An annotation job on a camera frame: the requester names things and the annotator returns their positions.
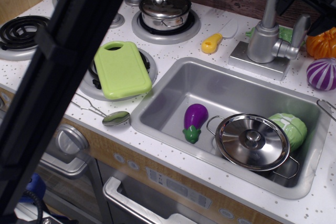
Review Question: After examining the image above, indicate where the steel pot in sink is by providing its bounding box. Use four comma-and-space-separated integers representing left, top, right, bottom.
206, 113, 300, 179

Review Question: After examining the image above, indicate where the green cutting board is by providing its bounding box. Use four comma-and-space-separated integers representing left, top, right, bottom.
94, 41, 152, 100

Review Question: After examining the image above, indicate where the silver sink basin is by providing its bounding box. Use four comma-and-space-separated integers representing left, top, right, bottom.
131, 58, 330, 199

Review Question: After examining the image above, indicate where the back right stove burner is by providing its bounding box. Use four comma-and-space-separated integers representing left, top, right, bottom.
131, 10, 201, 45

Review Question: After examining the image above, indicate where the silver dishwasher door handle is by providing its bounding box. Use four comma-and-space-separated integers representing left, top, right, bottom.
103, 176, 195, 224

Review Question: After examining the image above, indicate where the silver oven door handle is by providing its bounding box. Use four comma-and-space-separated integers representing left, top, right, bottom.
39, 153, 93, 180

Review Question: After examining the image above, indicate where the blue clamp with black cable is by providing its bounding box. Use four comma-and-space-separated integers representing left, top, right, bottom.
15, 173, 79, 224

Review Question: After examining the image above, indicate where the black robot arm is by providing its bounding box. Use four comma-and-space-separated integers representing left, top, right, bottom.
1, 0, 335, 223

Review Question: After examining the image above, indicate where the purple striped toy onion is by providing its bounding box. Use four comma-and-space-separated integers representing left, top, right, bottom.
306, 58, 335, 91

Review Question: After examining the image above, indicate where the purple toy eggplant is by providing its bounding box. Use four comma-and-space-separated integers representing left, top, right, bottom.
182, 104, 208, 144

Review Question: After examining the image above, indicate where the steel ladle spoon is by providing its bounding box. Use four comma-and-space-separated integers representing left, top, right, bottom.
71, 93, 130, 126

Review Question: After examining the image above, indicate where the yellow handled toy knife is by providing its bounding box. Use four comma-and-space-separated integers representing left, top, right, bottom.
201, 19, 238, 54

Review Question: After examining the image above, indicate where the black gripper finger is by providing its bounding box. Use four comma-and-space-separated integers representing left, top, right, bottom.
307, 15, 335, 36
276, 0, 295, 16

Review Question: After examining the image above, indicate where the steel pot on stove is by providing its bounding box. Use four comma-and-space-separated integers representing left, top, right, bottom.
139, 0, 192, 31

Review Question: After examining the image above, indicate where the front left stove burner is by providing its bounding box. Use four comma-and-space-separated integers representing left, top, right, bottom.
1, 15, 49, 61

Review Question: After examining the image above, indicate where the front right stove burner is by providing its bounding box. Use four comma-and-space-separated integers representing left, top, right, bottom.
78, 48, 157, 101

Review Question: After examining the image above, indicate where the orange toy pumpkin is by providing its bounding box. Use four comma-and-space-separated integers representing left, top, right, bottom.
306, 27, 335, 59

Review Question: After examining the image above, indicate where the silver stove knob middle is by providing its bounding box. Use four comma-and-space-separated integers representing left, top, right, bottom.
109, 13, 125, 29

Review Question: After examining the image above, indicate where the silver oven dial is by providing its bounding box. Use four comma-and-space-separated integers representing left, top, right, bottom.
55, 124, 89, 156

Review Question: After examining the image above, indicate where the steel wire handle right edge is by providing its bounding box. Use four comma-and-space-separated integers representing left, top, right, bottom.
316, 99, 336, 121

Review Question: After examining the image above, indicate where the green toy lettuce behind faucet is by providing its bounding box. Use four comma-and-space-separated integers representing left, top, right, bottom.
245, 24, 293, 47

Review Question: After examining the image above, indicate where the silver toy faucet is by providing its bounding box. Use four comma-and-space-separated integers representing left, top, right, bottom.
228, 0, 310, 81

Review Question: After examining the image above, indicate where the green toy cabbage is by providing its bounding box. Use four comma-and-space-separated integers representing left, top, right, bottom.
269, 113, 308, 153

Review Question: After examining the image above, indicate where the silver faucet lever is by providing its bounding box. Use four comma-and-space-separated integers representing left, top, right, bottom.
291, 14, 311, 50

